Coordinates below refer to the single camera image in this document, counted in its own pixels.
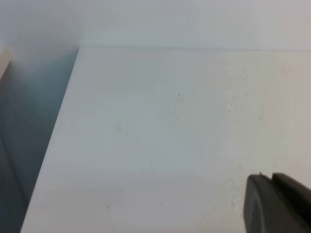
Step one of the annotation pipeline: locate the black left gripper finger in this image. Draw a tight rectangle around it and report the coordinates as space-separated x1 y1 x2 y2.
243 173 311 233

